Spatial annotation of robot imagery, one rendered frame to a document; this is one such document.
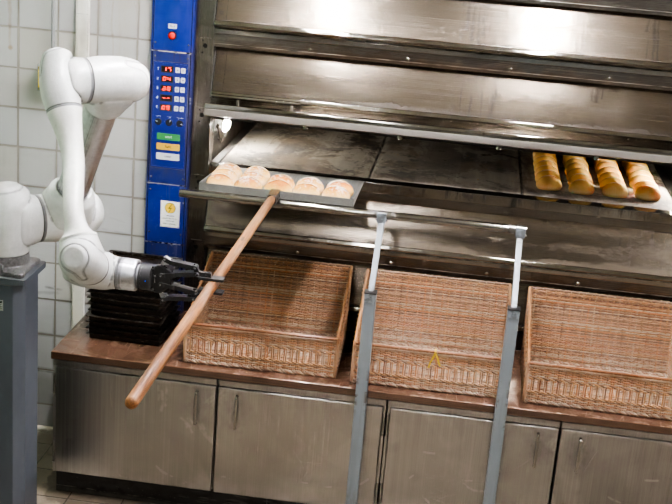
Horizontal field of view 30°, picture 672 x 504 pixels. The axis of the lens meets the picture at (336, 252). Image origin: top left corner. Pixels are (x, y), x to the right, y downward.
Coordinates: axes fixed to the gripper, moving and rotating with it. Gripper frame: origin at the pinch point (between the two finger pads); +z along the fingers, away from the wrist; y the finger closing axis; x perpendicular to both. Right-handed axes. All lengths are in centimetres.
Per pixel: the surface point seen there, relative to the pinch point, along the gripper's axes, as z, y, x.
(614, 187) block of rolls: 122, -3, -152
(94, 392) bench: -57, 76, -82
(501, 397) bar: 87, 55, -76
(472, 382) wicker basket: 77, 56, -87
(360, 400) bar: 39, 63, -76
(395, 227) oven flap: 42, 18, -136
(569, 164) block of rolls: 107, -4, -182
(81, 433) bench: -61, 93, -82
